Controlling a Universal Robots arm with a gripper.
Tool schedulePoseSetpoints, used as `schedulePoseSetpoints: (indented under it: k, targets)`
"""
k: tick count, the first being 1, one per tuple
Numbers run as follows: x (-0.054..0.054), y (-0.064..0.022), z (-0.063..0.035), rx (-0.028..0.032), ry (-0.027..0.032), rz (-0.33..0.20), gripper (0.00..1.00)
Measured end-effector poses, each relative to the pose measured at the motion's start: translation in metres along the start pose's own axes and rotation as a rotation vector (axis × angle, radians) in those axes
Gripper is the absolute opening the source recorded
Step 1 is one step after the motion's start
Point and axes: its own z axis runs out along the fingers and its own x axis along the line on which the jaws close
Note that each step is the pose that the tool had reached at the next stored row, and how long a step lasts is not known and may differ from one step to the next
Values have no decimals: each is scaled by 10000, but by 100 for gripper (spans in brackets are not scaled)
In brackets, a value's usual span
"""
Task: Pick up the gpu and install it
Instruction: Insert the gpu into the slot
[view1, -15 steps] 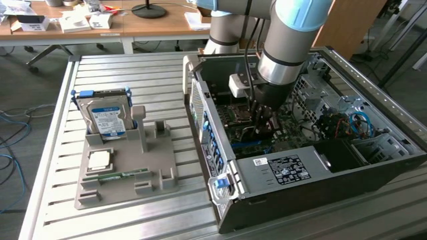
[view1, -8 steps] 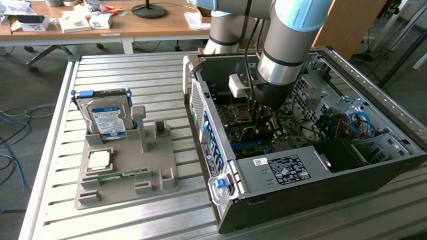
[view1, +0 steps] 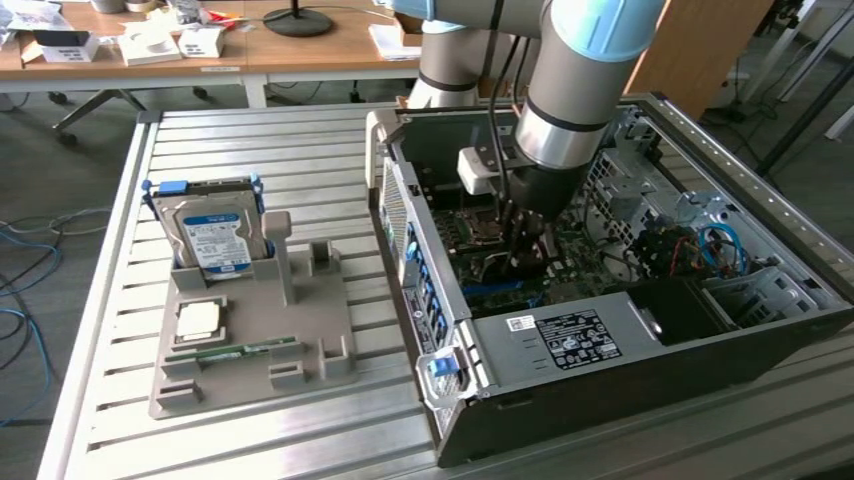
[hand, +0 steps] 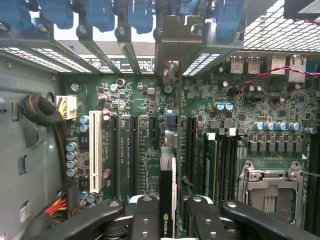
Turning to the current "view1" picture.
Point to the wooden desk with white frame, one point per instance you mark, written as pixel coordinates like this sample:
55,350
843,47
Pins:
321,55
101,70

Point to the silver CPU chip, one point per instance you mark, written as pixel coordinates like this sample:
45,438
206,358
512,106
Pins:
200,322

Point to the white box with tape roll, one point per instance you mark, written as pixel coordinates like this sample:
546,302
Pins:
150,47

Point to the grey power supply unit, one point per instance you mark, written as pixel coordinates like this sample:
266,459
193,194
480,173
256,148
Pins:
521,345

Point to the blue case latch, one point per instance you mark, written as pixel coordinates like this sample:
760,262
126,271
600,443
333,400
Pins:
444,366

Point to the grey printed parts rack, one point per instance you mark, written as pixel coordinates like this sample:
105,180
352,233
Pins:
268,315

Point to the small white labelled box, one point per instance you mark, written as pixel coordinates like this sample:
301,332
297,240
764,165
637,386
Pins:
201,44

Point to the black round lamp base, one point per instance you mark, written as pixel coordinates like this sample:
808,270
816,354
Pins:
297,24

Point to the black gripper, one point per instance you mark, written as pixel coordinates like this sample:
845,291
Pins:
541,200

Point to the green RAM stick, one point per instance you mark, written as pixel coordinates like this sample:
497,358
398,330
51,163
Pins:
234,351

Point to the blue expansion slot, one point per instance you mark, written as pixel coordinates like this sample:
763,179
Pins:
493,289

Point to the white box with black lid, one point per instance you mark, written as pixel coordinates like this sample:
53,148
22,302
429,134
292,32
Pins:
70,47

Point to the hard disk in blue caddy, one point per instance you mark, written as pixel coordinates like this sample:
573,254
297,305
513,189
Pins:
210,235

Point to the green motherboard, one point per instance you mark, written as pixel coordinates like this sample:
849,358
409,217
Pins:
581,270

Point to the stack of white papers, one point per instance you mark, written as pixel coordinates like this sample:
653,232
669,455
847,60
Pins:
394,42

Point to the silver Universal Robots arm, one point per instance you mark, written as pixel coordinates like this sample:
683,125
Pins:
574,90

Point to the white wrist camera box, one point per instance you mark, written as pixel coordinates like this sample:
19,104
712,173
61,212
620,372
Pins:
477,172

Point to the black open PC case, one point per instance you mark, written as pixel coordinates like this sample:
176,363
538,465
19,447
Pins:
601,410

